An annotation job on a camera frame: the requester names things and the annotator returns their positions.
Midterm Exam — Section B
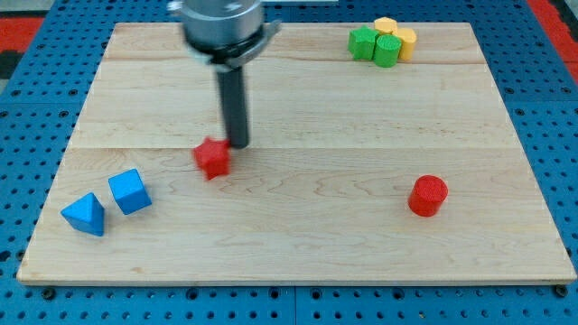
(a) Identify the red star block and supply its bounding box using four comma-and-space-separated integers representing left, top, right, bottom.
192, 136, 230, 181

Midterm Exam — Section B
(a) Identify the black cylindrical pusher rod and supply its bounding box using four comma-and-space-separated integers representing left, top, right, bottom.
217, 67, 249, 149

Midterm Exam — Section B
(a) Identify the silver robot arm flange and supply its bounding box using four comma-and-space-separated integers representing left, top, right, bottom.
167, 0, 281, 73

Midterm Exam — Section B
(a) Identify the blue cube block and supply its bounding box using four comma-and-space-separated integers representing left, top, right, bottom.
108, 169, 152, 215

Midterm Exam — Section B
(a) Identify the wooden board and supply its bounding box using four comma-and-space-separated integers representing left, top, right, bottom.
17, 23, 576, 286

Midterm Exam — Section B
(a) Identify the green star block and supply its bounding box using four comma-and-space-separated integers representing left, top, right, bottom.
348, 25, 379, 60

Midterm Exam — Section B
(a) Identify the red cylinder block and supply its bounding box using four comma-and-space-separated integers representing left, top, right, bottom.
407, 175, 449, 218

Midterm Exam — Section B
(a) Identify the green cylinder block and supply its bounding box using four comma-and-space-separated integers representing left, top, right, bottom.
373, 34, 402, 68

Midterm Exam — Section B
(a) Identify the yellow hexagon block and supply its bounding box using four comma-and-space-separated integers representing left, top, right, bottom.
374, 17, 398, 34

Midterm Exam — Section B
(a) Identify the yellow heart block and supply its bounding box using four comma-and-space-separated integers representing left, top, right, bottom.
393, 27, 417, 60

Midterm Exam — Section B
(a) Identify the blue triangular block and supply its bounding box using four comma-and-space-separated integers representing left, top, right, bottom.
61, 192, 105, 237

